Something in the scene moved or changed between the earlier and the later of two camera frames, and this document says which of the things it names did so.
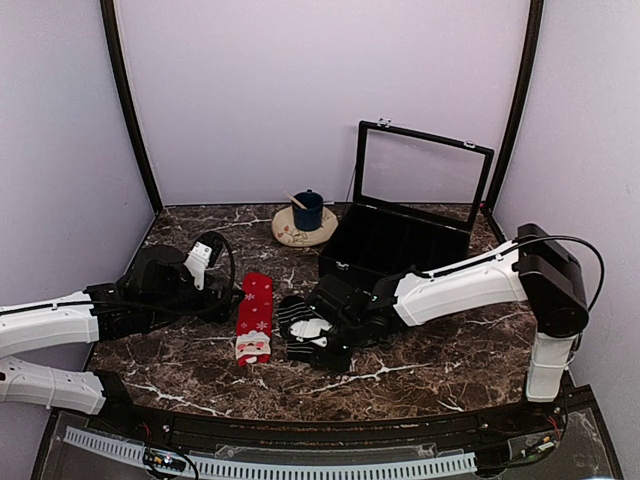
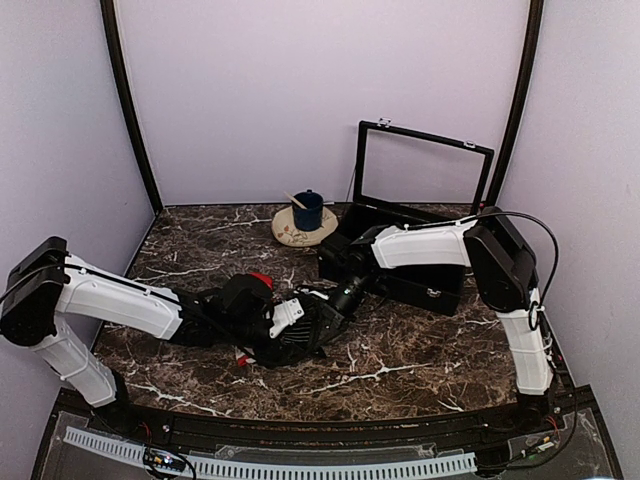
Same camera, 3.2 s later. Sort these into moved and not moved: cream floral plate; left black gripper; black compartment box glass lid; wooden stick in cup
Moved: left black gripper
Not moved: wooden stick in cup; cream floral plate; black compartment box glass lid
